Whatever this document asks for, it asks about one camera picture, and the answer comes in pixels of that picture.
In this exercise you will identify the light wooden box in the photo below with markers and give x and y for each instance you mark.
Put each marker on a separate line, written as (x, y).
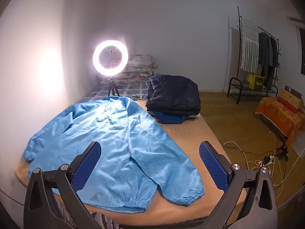
(289, 99)

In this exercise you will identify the striped grey clothing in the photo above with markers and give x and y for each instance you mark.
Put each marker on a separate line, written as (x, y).
(104, 221)

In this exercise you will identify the floral quilt stack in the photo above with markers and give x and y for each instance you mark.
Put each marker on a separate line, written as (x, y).
(140, 66)

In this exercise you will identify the blue checkered bed sheet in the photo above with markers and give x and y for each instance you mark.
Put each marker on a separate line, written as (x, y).
(129, 87)

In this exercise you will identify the folded dark navy jacket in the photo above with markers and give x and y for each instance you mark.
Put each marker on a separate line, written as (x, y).
(172, 93)

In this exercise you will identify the folded blue garment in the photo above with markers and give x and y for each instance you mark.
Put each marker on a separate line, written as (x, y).
(170, 119)

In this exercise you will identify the orange covered side table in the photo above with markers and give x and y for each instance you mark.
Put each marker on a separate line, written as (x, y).
(281, 116)

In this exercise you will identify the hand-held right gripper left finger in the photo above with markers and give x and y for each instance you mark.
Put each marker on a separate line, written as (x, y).
(88, 164)

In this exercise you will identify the clear plastic bag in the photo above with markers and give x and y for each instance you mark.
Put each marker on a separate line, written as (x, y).
(299, 145)

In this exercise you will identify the dark green hanging jacket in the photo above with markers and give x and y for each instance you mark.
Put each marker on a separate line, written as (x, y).
(262, 50)

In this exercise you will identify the striped white towel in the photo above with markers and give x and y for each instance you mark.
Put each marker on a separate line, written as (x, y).
(249, 47)

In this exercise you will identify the black metal clothes rack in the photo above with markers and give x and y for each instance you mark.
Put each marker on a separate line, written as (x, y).
(234, 85)

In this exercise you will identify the yellow crate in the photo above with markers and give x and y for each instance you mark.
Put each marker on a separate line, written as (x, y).
(255, 82)

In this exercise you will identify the dark hanging coat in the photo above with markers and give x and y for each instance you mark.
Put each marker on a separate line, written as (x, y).
(272, 59)

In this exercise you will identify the black tripod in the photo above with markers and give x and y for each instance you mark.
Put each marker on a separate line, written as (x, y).
(111, 88)

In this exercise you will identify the red box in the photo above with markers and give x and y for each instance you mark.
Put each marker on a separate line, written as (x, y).
(287, 103)

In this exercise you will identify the light blue jacket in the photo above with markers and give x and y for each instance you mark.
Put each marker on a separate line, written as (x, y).
(124, 136)

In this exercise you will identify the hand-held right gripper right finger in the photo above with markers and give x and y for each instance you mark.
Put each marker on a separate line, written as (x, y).
(213, 167)

